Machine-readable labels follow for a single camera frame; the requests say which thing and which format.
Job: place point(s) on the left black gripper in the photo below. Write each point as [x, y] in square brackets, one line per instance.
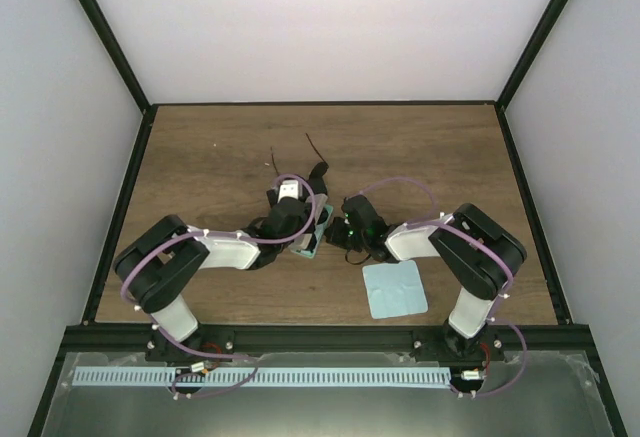
[311, 228]

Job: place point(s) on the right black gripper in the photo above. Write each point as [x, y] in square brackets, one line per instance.
[333, 234]

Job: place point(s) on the grey glasses case green lining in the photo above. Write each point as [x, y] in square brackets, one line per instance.
[294, 247]

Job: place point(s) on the white slotted cable duct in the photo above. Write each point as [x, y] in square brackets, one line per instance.
[381, 377]

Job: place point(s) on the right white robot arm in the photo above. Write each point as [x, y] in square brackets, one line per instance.
[481, 255]

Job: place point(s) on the lower light blue cloth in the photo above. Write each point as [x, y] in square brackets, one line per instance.
[394, 290]

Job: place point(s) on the grey metal front plate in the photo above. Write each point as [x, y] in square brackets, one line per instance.
[542, 393]

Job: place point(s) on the black aluminium frame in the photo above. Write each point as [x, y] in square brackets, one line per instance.
[90, 335]

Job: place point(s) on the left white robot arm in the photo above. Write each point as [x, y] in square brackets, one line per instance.
[157, 267]

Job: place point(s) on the black geometric glasses case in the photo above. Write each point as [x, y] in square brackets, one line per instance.
[318, 188]

